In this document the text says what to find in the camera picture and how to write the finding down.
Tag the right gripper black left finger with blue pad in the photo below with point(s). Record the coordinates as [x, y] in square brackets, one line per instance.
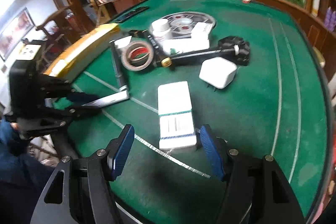
[78, 190]

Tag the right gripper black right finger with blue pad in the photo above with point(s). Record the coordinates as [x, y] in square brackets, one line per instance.
[257, 190]

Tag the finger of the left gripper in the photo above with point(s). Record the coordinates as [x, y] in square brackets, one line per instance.
[62, 118]
[54, 87]

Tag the yellow-edged cardboard box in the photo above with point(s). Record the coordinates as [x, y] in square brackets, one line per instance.
[70, 63]

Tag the brown tape roll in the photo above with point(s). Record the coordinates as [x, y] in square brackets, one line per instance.
[137, 56]

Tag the white barcode medicine box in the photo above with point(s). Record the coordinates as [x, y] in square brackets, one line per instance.
[176, 125]

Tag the white round bottle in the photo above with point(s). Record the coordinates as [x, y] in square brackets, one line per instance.
[161, 29]

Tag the white square plastic container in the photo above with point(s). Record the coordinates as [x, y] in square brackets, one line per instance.
[218, 72]

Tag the black rod with silver ring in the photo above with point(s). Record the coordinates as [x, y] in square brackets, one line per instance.
[195, 57]

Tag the black plastic funnel base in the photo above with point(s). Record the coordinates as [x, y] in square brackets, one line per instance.
[235, 49]

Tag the small silver pink-label box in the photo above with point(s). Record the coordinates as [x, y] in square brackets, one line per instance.
[201, 31]

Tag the wooden chair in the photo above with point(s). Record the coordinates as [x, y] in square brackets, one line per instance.
[58, 29]

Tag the framed landscape painting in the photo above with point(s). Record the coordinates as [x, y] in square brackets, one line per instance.
[14, 32]

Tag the black smartphone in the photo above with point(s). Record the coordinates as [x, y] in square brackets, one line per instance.
[130, 14]

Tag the mahjong table centre control panel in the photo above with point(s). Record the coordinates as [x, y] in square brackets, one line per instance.
[181, 23]

